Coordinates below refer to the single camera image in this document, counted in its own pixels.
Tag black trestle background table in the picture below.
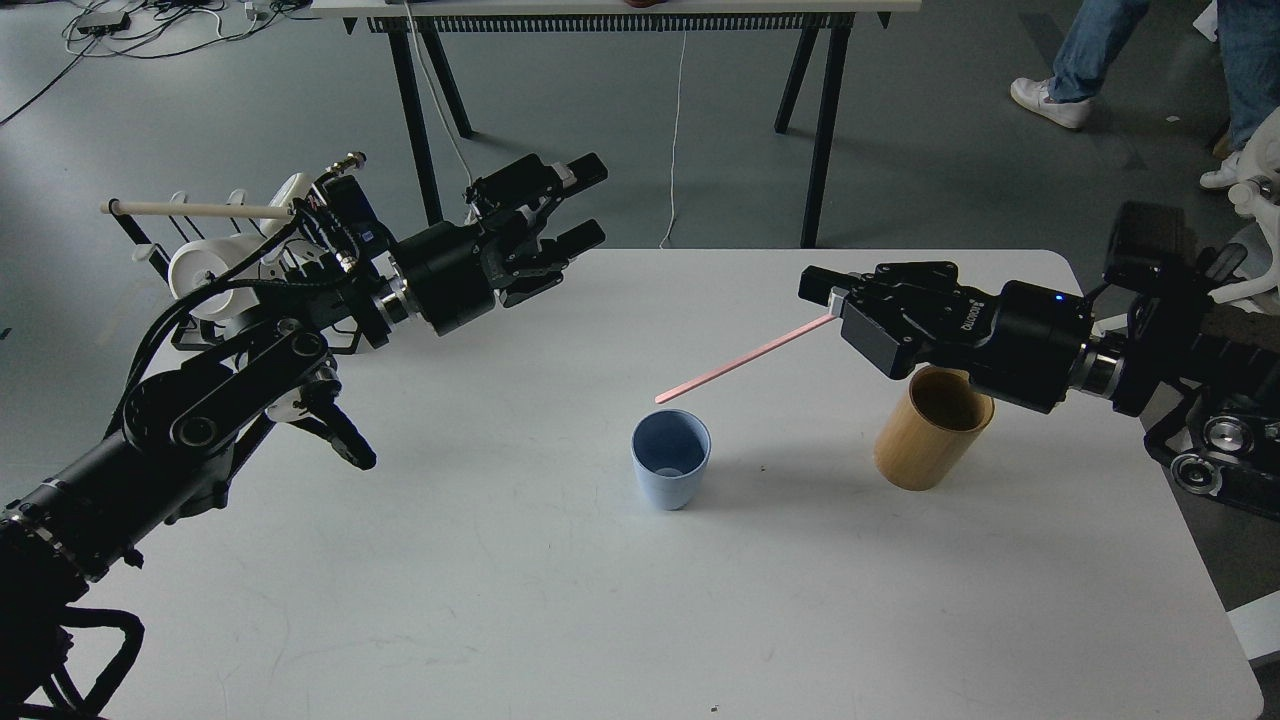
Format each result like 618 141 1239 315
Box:
310 0 922 249

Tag white hanging cable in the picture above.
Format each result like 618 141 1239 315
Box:
658 29 689 250

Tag pink chopstick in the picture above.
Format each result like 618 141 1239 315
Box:
654 314 836 405

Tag floor cables and power strip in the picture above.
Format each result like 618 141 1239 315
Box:
0 0 314 126

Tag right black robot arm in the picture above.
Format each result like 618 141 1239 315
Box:
797 201 1279 520

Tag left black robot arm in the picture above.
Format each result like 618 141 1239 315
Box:
3 152 608 719

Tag bamboo cylindrical holder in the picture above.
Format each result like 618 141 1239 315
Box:
873 366 995 492

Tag walking person legs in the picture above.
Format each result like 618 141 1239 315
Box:
1009 1 1279 191

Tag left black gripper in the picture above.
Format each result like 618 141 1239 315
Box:
389 152 609 337

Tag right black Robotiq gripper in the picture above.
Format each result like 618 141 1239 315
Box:
797 261 1092 413

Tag black wire mug rack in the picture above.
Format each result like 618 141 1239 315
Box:
101 190 380 355

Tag light blue plastic cup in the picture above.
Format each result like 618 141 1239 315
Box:
630 409 712 511

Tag white office chair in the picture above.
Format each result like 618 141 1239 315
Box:
1210 109 1279 316

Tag white mug with face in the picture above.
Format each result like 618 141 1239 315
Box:
168 233 261 322

